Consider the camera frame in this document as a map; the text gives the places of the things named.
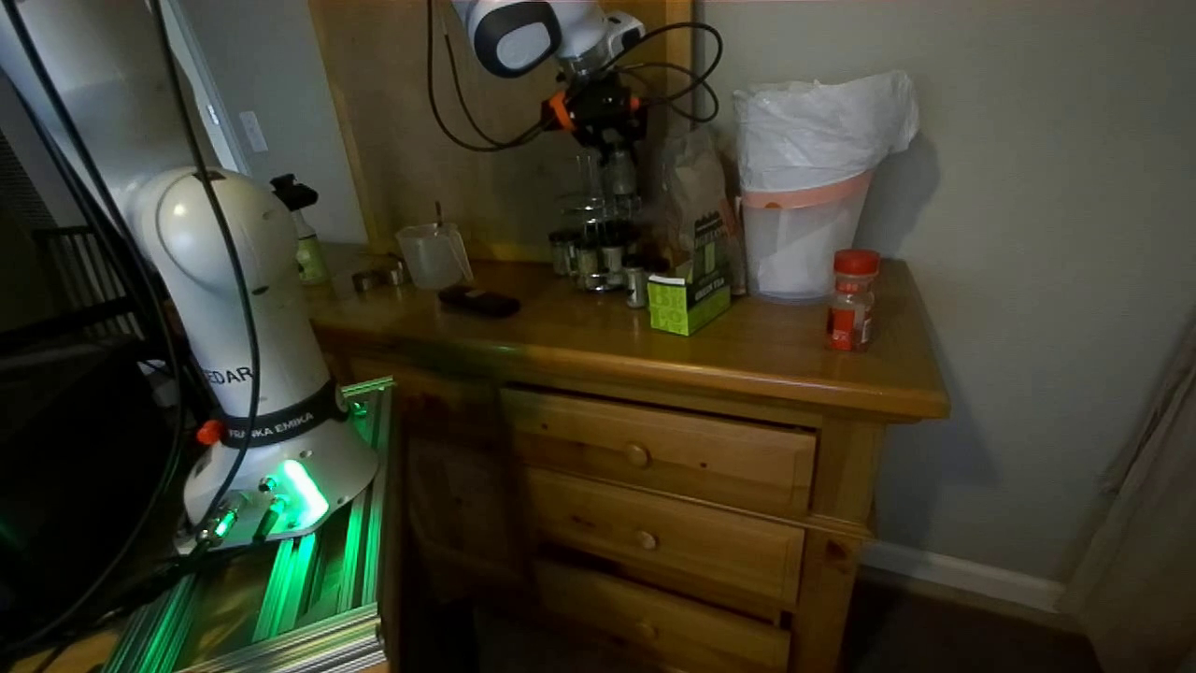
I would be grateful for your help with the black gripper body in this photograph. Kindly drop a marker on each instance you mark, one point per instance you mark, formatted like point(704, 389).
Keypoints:
point(608, 114)

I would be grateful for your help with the black lidded spice container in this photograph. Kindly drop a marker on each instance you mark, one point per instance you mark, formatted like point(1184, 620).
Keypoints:
point(610, 197)

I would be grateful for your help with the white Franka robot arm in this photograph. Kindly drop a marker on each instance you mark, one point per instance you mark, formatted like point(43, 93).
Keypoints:
point(236, 324)

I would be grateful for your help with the red lidded spice container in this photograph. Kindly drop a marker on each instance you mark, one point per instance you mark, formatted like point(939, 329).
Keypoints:
point(853, 299)

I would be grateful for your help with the brown paper bag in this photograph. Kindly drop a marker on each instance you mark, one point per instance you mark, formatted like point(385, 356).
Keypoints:
point(702, 189)

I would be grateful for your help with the black lidded spice jar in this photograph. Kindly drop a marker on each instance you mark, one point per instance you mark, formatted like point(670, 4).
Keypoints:
point(580, 261)
point(638, 287)
point(610, 262)

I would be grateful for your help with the green cardboard box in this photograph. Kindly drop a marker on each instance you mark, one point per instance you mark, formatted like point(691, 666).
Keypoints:
point(691, 299)

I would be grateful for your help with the white bin with bag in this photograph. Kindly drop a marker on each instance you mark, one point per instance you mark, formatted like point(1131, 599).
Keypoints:
point(810, 189)

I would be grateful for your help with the black remote control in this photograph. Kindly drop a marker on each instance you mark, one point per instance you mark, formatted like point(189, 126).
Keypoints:
point(481, 299)

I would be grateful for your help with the clear plastic measuring cup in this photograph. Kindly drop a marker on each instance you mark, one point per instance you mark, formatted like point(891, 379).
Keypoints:
point(437, 256)

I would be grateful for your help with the small dark metal object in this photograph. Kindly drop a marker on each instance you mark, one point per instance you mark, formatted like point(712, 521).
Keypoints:
point(379, 275)

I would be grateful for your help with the wooden dresser drawer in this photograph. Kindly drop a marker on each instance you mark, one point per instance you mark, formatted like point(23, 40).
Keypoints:
point(658, 620)
point(666, 537)
point(658, 451)

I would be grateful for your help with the round wooden drawer knob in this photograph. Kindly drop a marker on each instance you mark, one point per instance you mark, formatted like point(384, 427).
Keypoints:
point(646, 540)
point(638, 455)

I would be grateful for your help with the green spray bottle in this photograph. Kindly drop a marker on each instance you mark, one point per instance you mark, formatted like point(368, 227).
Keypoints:
point(305, 256)

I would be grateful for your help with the wooden dresser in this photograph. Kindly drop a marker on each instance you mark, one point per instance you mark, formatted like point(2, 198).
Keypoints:
point(696, 473)

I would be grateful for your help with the white light switch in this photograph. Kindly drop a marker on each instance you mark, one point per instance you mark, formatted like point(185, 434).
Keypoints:
point(251, 134)

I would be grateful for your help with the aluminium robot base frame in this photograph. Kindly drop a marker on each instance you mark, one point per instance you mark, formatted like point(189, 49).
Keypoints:
point(285, 586)

